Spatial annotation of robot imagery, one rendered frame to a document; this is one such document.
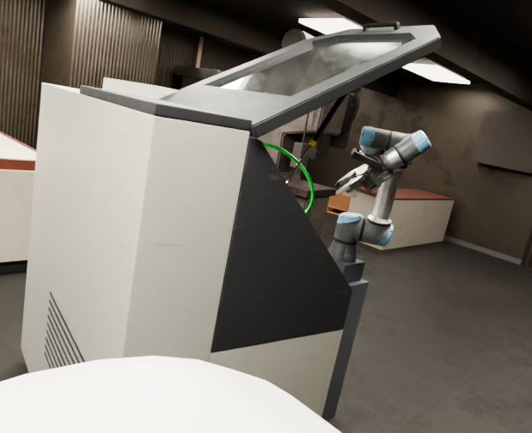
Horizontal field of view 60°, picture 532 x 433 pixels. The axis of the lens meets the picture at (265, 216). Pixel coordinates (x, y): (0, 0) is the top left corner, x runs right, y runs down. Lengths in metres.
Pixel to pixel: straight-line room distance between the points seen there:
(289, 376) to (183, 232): 0.74
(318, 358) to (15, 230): 2.69
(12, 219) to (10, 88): 4.06
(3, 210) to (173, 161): 2.71
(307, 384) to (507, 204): 6.75
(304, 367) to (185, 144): 0.96
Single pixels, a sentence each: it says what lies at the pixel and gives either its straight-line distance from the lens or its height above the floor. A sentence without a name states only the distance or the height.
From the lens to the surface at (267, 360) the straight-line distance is 1.63.
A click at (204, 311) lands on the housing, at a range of 1.38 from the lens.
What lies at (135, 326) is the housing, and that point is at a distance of 1.30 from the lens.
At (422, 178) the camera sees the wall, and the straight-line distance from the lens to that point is 8.77.
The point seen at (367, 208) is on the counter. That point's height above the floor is 0.50.
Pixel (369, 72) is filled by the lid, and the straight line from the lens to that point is 1.52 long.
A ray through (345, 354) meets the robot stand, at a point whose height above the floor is 0.40.
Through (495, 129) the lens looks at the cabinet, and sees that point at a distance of 8.07.
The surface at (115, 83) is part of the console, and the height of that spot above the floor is 1.53.
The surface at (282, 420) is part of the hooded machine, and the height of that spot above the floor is 1.40.
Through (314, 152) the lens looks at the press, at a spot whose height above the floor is 1.22.
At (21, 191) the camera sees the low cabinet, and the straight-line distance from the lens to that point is 3.79.
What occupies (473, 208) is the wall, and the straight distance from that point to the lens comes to 8.41.
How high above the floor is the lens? 1.52
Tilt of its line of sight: 12 degrees down
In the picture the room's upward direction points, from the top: 11 degrees clockwise
